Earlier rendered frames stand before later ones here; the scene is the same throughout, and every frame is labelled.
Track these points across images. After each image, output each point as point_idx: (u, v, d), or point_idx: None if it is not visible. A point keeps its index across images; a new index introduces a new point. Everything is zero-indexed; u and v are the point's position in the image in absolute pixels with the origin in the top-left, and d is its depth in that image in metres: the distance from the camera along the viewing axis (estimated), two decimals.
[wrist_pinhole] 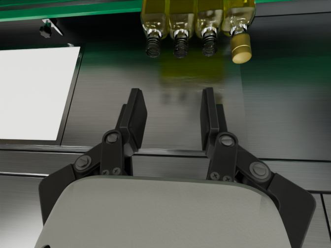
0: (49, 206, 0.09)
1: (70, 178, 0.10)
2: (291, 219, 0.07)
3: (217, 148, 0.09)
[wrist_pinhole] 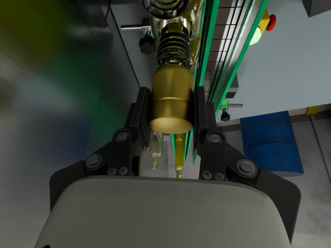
0: (58, 201, 0.09)
1: (80, 175, 0.10)
2: (280, 212, 0.08)
3: (207, 146, 0.09)
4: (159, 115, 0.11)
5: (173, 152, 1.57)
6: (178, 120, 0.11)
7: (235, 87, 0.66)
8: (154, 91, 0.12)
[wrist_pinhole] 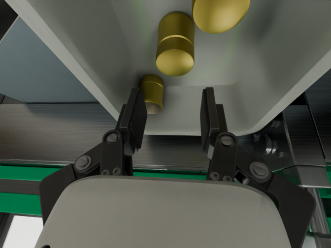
0: (49, 206, 0.09)
1: (70, 178, 0.10)
2: (291, 219, 0.07)
3: (217, 148, 0.09)
4: None
5: None
6: None
7: None
8: None
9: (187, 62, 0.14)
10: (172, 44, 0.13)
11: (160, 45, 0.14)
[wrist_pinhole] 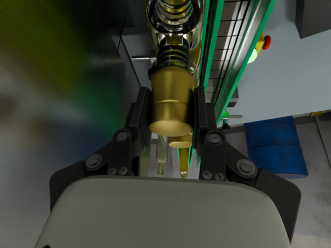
0: (58, 201, 0.09)
1: (80, 175, 0.10)
2: (280, 212, 0.08)
3: (207, 146, 0.09)
4: None
5: (178, 156, 1.61)
6: None
7: (235, 97, 0.70)
8: None
9: (185, 129, 0.12)
10: (167, 112, 0.11)
11: (153, 110, 0.12)
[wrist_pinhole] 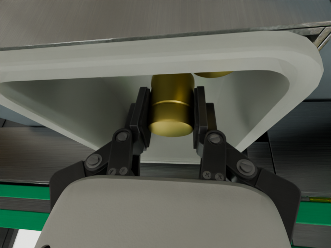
0: (58, 201, 0.09)
1: (80, 175, 0.10)
2: (280, 212, 0.08)
3: (207, 146, 0.09)
4: None
5: None
6: None
7: None
8: None
9: None
10: None
11: None
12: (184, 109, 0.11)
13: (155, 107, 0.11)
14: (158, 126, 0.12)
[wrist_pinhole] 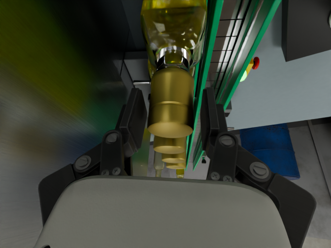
0: (49, 206, 0.09)
1: (70, 178, 0.10)
2: (291, 219, 0.07)
3: (217, 148, 0.09)
4: (168, 157, 0.21)
5: None
6: (177, 159, 0.21)
7: (228, 108, 0.75)
8: None
9: (180, 150, 0.17)
10: (167, 140, 0.16)
11: (157, 138, 0.17)
12: (184, 110, 0.11)
13: (154, 108, 0.11)
14: (158, 127, 0.11)
